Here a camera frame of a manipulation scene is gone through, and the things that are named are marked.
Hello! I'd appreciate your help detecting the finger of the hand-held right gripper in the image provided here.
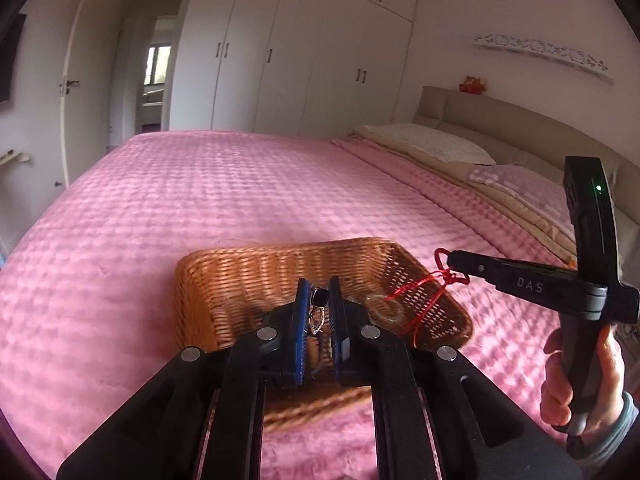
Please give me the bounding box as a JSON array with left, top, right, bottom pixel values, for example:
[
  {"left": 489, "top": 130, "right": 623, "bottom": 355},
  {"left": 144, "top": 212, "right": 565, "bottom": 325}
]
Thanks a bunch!
[{"left": 446, "top": 250, "right": 608, "bottom": 319}]

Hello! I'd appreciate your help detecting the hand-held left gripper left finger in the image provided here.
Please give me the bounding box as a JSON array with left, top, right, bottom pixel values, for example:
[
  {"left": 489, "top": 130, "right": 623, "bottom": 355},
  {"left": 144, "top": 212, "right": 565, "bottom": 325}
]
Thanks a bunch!
[{"left": 56, "top": 278, "right": 311, "bottom": 480}]

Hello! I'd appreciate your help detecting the white patterned pillow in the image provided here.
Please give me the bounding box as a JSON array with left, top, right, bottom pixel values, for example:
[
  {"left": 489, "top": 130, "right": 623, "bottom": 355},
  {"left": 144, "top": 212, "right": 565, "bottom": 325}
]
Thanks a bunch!
[{"left": 350, "top": 123, "right": 497, "bottom": 166}]

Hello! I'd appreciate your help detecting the red cord bracelet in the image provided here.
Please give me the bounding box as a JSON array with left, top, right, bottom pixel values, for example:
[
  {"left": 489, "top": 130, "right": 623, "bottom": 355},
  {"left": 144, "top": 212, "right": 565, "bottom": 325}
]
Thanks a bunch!
[{"left": 385, "top": 247, "right": 471, "bottom": 350}]

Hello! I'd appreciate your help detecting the white wardrobe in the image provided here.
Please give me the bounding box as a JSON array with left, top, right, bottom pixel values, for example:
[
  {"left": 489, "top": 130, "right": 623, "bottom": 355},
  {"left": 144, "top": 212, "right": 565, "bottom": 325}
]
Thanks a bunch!
[{"left": 169, "top": 0, "right": 419, "bottom": 139}]

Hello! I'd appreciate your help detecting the white door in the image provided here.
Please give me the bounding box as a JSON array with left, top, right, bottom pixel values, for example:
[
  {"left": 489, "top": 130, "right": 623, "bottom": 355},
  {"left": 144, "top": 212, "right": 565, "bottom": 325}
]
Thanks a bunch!
[{"left": 59, "top": 0, "right": 127, "bottom": 192}]

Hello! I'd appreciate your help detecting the beige bed sheet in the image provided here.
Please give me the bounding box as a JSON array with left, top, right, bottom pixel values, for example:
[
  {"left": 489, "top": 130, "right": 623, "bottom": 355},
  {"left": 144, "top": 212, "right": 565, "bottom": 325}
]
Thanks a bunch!
[{"left": 347, "top": 127, "right": 583, "bottom": 263}]

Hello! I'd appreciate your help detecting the person's right forearm grey sleeve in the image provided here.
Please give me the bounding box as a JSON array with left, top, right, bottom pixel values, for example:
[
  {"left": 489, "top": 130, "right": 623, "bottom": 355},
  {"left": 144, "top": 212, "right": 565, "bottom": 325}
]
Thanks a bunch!
[{"left": 575, "top": 391, "right": 640, "bottom": 467}]

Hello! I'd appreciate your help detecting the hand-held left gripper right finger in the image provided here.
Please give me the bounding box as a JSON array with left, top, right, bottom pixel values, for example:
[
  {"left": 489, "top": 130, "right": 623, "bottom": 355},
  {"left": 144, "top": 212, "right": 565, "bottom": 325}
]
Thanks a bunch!
[{"left": 327, "top": 275, "right": 584, "bottom": 480}]

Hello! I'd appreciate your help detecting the brown wicker basket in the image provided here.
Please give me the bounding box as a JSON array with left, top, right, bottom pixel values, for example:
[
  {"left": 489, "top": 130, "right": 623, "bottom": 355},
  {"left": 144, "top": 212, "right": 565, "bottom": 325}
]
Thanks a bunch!
[{"left": 174, "top": 236, "right": 474, "bottom": 431}]

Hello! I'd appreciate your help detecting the clear bangle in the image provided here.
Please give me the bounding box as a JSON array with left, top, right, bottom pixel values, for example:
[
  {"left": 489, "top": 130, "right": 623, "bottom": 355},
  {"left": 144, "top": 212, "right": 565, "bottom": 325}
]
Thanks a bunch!
[{"left": 366, "top": 292, "right": 407, "bottom": 325}]

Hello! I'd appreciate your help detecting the pink quilted bedspread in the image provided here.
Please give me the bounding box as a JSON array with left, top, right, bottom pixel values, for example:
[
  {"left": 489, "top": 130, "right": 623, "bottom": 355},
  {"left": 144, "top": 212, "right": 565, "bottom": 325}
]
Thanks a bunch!
[{"left": 0, "top": 130, "right": 640, "bottom": 480}]

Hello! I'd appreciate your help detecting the white ornamental wall shelf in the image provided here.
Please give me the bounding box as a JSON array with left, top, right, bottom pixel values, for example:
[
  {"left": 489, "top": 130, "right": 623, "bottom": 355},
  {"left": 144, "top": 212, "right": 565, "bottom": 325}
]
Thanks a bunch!
[{"left": 470, "top": 33, "right": 615, "bottom": 84}]

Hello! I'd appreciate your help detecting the beige padded headboard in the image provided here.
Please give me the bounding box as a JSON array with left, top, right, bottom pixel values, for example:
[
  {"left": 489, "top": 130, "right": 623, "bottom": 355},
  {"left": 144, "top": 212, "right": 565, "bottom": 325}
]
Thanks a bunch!
[{"left": 412, "top": 85, "right": 640, "bottom": 288}]

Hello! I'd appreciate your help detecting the pink checked pillow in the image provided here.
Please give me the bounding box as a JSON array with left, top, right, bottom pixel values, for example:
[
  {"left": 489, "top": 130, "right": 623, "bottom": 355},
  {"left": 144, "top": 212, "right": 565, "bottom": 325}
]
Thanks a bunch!
[{"left": 467, "top": 163, "right": 577, "bottom": 242}]

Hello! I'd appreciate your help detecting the black wall television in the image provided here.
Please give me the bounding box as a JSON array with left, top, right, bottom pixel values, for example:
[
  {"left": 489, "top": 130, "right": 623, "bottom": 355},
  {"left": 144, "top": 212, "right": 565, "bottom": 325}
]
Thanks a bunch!
[{"left": 0, "top": 12, "right": 27, "bottom": 107}]

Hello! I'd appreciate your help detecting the person's right hand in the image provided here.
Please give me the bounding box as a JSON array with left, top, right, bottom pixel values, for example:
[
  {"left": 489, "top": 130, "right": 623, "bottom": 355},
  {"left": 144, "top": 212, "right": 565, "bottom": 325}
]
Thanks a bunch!
[{"left": 540, "top": 324, "right": 627, "bottom": 437}]

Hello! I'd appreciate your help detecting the red plush toy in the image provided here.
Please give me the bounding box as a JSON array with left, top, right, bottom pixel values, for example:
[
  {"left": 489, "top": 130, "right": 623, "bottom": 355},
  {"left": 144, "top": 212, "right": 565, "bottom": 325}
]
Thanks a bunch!
[{"left": 458, "top": 75, "right": 489, "bottom": 95}]

